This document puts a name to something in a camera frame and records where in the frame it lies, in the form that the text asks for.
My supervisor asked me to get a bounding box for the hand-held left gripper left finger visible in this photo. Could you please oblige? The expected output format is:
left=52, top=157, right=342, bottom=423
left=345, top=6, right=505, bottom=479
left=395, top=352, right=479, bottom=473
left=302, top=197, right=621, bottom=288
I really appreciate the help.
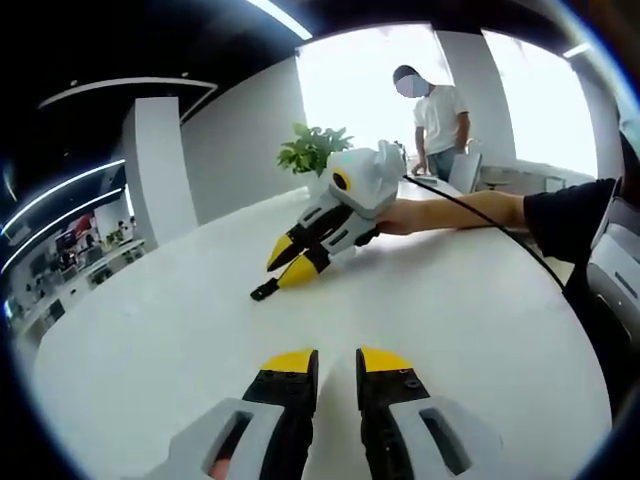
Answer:
left=132, top=348, right=319, bottom=480

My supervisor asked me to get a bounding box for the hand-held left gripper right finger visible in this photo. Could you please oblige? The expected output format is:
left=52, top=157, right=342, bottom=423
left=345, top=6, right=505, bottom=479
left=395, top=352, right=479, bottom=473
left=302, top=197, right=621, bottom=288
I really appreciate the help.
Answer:
left=355, top=345, right=505, bottom=480

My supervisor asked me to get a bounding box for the person's right hand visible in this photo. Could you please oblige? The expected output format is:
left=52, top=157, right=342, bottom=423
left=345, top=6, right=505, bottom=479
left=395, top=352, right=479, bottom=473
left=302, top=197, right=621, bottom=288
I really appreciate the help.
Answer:
left=377, top=199, right=421, bottom=237

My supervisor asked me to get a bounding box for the green plant in white pot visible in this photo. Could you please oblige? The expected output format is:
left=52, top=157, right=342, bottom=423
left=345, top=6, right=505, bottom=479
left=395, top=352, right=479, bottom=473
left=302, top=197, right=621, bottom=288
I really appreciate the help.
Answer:
left=277, top=122, right=355, bottom=197

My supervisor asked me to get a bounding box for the white office chair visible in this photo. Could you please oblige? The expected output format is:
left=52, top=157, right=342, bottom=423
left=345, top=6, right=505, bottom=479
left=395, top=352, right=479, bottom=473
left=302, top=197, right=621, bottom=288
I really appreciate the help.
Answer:
left=448, top=151, right=484, bottom=194

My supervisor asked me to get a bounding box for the row of office desks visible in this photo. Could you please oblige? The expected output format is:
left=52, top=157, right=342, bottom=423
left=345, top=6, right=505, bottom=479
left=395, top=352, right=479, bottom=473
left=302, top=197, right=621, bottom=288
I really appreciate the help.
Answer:
left=7, top=234, right=149, bottom=336

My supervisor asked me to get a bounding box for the person's own torso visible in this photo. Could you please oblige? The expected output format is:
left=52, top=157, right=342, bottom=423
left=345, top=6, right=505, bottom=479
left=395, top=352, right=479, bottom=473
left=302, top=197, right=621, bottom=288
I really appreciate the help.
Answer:
left=564, top=189, right=640, bottom=401

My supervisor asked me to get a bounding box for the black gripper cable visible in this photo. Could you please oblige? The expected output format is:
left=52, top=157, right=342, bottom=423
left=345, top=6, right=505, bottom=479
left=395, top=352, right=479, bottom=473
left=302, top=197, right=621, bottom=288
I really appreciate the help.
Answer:
left=402, top=173, right=569, bottom=289

